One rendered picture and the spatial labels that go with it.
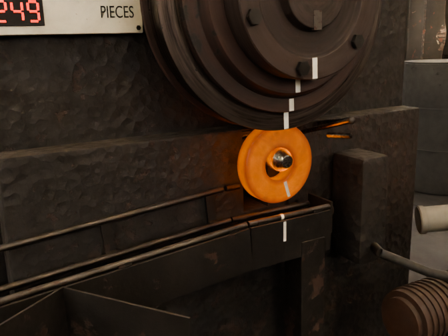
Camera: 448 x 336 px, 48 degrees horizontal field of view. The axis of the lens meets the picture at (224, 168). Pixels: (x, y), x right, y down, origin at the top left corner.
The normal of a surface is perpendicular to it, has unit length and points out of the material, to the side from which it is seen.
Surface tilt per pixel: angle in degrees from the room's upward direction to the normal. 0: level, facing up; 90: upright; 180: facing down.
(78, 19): 90
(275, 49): 90
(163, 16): 90
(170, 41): 90
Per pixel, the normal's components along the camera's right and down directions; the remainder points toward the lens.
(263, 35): 0.48, 0.20
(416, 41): -0.88, 0.14
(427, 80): -0.74, 0.18
